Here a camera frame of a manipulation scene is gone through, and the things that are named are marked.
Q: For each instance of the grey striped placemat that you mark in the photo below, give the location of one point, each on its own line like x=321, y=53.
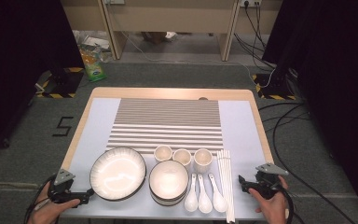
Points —
x=167, y=118

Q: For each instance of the pale blue table cover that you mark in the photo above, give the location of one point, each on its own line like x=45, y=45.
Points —
x=96, y=124

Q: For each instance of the green orange snack bag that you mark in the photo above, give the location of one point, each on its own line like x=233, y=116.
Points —
x=93, y=67

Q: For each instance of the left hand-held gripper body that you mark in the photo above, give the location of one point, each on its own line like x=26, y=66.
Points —
x=63, y=189

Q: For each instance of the white ceramic spoon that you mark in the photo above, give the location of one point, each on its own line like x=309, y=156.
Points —
x=219, y=202
x=191, y=203
x=205, y=203

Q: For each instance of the black hazard-striped stand base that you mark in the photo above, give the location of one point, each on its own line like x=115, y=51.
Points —
x=270, y=82
x=63, y=82

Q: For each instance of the white dark-rimmed plate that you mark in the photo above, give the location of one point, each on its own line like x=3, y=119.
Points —
x=118, y=172

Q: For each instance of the brown shoe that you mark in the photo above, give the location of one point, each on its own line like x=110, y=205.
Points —
x=155, y=37

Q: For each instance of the clear plastic wrapping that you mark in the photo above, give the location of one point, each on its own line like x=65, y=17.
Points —
x=94, y=40

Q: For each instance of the small white cup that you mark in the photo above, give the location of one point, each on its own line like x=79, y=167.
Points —
x=182, y=156
x=163, y=153
x=203, y=160

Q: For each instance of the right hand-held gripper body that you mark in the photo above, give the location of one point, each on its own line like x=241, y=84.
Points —
x=268, y=183

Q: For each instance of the beige wooden desk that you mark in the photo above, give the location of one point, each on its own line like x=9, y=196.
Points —
x=167, y=18

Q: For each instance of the person's left hand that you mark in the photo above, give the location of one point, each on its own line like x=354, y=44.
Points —
x=46, y=213

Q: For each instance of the black curtain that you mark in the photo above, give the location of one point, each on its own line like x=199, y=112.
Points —
x=338, y=62
x=18, y=46

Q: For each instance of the person's right hand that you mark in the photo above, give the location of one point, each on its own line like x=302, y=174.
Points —
x=275, y=210

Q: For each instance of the bundle of white chopsticks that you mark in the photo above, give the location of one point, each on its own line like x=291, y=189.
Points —
x=225, y=186

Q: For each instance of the white shoe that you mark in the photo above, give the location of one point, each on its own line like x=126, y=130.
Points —
x=171, y=35

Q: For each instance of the white wall socket with plugs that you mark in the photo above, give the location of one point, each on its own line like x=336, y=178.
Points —
x=240, y=2

